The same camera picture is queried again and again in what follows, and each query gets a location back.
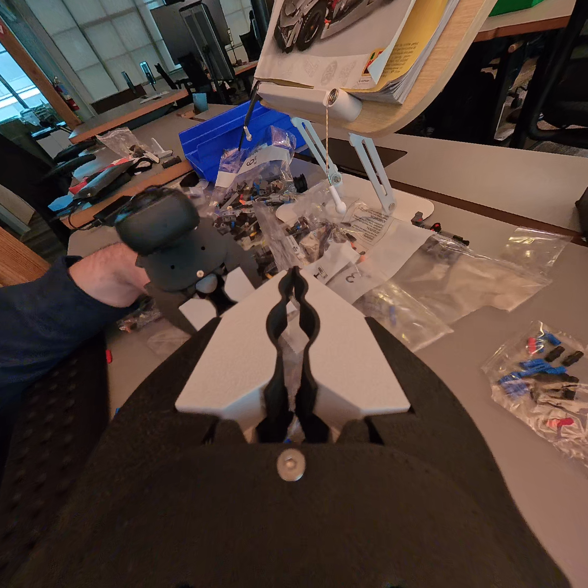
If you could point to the green box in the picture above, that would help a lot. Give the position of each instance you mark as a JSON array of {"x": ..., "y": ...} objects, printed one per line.
[{"x": 514, "y": 7}]

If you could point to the wooden book stand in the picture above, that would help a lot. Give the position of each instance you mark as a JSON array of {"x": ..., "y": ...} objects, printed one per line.
[{"x": 441, "y": 78}]

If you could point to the black lego set box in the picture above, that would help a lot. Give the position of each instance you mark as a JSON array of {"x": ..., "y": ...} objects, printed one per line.
[{"x": 582, "y": 206}]

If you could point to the black red pouch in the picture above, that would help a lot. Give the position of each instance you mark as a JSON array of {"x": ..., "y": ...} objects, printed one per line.
[{"x": 105, "y": 181}]

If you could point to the pile of lego part bags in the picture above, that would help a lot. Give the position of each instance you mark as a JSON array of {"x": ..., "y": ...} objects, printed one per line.
[{"x": 257, "y": 183}]

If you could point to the black display screen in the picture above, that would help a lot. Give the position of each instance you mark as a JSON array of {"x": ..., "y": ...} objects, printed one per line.
[{"x": 170, "y": 27}]

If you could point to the red fire extinguisher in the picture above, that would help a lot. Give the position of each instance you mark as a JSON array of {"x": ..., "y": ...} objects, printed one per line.
[{"x": 71, "y": 102}]

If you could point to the black perforated office chair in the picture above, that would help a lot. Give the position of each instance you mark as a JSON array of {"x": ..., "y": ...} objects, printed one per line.
[{"x": 55, "y": 436}]

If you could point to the long grey desk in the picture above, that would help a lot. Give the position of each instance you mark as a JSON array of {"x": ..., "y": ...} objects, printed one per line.
[{"x": 128, "y": 110}]

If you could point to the brown wooden desk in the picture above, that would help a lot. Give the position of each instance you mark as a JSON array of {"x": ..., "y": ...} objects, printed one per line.
[{"x": 18, "y": 262}]

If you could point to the teal cup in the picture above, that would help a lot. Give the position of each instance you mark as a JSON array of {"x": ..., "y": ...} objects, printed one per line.
[{"x": 200, "y": 103}]

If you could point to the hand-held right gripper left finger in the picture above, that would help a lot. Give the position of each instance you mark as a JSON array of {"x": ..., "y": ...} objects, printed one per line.
[{"x": 229, "y": 363}]

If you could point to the small bag of lego pieces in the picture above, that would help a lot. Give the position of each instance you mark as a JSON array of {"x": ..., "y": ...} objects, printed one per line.
[{"x": 533, "y": 372}]

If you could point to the blue plastic storage bin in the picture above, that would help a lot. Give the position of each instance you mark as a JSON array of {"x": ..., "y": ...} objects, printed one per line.
[{"x": 206, "y": 147}]

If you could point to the yellow instruction booklet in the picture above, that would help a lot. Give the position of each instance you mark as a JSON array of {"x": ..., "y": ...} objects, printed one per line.
[{"x": 413, "y": 27}]

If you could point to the person's left hand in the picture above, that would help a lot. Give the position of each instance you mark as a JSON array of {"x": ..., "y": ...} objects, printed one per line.
[{"x": 110, "y": 275}]

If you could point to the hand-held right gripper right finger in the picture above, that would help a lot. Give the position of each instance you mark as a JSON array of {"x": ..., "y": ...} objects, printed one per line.
[{"x": 358, "y": 367}]

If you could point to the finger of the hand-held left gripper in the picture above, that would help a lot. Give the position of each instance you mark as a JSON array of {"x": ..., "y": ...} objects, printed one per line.
[
  {"x": 202, "y": 314},
  {"x": 239, "y": 285}
]

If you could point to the grey car instruction booklet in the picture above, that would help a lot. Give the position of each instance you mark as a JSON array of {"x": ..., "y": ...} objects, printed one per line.
[{"x": 312, "y": 64}]

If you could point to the person's left forearm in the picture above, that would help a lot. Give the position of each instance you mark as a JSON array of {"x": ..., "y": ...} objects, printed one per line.
[{"x": 41, "y": 321}]

